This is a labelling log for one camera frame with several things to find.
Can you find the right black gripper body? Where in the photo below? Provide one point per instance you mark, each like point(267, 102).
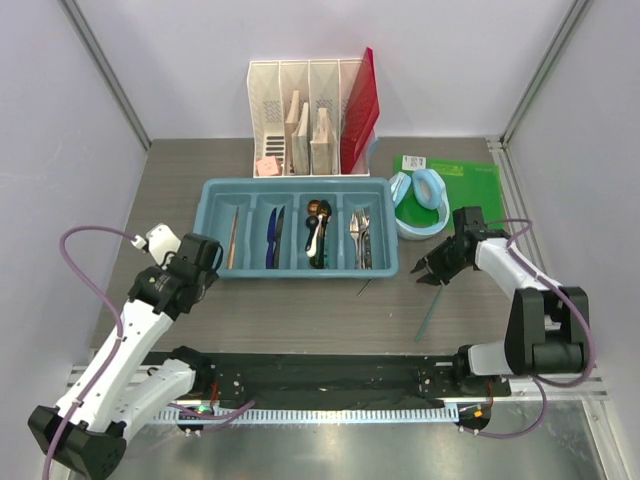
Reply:
point(445, 262)

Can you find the purple handled utensil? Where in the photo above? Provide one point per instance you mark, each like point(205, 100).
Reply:
point(271, 240)

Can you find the white ceramic spoon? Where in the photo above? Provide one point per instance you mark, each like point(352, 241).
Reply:
point(312, 252)

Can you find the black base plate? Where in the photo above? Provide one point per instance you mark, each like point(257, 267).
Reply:
point(344, 382)

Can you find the wooden board middle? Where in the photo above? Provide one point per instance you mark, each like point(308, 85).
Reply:
point(300, 143)

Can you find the pink cube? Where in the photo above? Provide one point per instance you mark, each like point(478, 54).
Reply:
point(268, 167)

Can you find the gold spoon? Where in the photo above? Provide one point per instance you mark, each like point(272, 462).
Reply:
point(313, 207)

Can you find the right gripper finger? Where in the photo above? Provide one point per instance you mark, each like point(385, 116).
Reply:
point(421, 264)
point(430, 279)

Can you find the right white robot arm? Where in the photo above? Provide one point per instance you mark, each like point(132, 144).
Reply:
point(548, 337)

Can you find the patterned handle fork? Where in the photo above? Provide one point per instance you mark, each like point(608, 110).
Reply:
point(366, 258)

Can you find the black measuring spoon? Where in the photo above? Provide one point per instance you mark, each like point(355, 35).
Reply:
point(312, 223)

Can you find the green cutting mat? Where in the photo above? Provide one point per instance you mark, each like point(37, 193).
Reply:
point(467, 184)

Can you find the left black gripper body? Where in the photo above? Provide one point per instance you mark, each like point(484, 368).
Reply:
point(211, 276)

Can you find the white file organizer rack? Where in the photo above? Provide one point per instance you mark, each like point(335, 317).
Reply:
point(323, 83)

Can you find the black knife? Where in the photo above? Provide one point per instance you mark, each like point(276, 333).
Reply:
point(278, 236)

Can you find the light wooden board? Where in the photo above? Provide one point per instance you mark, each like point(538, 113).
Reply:
point(291, 123)

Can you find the blue plastic cutlery tray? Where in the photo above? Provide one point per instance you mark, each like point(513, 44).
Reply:
point(257, 198)

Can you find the wooden board right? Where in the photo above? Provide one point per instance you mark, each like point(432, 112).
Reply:
point(322, 144)

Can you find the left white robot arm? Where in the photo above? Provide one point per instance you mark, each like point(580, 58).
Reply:
point(89, 428)

